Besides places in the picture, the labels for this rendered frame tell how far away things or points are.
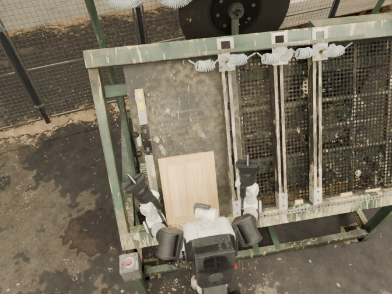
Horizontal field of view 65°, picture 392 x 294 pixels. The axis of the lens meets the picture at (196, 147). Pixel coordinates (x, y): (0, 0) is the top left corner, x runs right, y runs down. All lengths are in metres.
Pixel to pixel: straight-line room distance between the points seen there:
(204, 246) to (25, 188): 2.67
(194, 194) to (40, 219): 1.94
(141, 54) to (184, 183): 0.87
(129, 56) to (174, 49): 0.26
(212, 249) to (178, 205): 0.65
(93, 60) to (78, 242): 1.97
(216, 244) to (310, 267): 1.72
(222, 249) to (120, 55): 1.20
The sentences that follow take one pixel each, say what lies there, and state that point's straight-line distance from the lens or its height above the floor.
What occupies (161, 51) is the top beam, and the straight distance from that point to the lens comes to 1.88.
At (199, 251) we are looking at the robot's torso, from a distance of 1.59.
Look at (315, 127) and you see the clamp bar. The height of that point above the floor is 1.38.
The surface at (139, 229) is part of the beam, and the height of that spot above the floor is 0.89.
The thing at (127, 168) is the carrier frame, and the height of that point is 0.79.
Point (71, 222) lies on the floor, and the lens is 3.46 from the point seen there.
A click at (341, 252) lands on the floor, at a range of 3.37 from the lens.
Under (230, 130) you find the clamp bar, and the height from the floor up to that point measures 1.40.
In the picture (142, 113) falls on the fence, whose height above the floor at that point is 1.55.
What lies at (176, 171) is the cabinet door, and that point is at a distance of 2.07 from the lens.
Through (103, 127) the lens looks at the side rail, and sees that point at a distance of 1.98.
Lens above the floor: 2.89
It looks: 50 degrees down
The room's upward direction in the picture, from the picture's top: 1 degrees counter-clockwise
